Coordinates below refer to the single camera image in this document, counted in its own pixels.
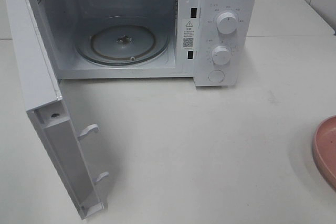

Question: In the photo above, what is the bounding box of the white timer knob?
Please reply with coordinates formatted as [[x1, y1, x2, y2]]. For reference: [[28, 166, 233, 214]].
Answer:
[[212, 46, 232, 66]]

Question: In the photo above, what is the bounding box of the white upper power knob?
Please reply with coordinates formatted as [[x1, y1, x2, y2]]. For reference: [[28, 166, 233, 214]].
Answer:
[[215, 10, 238, 35]]

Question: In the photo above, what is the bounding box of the pink round plate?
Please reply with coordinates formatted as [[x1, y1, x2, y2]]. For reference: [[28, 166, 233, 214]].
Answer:
[[312, 115, 335, 190]]

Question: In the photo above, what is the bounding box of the white round door button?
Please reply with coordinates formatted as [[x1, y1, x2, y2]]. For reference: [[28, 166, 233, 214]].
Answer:
[[208, 70, 225, 83]]

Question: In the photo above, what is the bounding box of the white microwave door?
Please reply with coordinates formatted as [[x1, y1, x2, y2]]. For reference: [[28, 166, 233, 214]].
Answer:
[[6, 0, 104, 219]]

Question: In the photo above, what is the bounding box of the glass microwave turntable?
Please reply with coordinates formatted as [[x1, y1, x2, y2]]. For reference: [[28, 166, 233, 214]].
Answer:
[[75, 16, 172, 66]]

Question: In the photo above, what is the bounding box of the white microwave oven body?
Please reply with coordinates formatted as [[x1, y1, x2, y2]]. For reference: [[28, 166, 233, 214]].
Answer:
[[39, 0, 255, 87]]

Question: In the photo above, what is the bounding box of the white warning label sticker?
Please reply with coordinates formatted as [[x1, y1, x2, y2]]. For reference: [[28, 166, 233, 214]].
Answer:
[[182, 19, 197, 49]]

